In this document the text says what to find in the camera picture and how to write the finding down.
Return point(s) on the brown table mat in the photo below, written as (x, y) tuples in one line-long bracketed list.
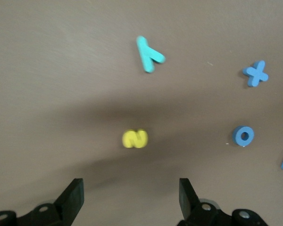
[(61, 70)]

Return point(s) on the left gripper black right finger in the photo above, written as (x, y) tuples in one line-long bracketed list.
[(193, 209)]

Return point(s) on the blue foam letter o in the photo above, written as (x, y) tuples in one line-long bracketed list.
[(235, 139)]

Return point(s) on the teal foam letter y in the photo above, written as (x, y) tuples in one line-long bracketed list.
[(145, 54)]

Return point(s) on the blue foam letter x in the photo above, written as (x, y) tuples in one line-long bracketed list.
[(255, 74)]

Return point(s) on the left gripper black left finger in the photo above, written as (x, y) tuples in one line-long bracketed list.
[(66, 207)]

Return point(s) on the yellow foam letter s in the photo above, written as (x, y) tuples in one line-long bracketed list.
[(134, 139)]

